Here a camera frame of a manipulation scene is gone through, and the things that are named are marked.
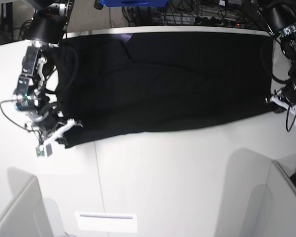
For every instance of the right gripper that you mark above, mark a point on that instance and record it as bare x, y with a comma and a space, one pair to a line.
44, 124

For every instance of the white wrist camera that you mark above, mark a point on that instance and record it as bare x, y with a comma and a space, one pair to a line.
45, 139
291, 109

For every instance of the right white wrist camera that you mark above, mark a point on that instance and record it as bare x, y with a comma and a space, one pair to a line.
45, 139

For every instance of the right white partition panel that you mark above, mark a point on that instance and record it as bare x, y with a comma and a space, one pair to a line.
277, 211

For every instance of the blue plastic bin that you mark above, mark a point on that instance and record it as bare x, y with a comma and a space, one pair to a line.
139, 3

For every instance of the left white partition panel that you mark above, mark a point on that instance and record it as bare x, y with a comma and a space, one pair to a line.
26, 216

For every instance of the white paper label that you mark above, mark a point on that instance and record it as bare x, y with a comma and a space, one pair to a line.
107, 222

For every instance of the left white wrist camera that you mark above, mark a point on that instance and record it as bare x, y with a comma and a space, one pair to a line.
291, 109

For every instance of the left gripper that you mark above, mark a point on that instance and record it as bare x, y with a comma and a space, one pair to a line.
284, 97

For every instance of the power strip with red light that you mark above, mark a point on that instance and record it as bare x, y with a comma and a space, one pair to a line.
216, 22

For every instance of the black T-shirt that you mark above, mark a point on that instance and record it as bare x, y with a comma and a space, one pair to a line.
160, 82

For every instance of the white partition panel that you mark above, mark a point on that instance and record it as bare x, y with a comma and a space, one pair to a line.
26, 216
277, 211

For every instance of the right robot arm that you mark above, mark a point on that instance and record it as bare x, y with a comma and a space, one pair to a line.
48, 25

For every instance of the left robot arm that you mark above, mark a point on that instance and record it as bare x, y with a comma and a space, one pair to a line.
280, 17

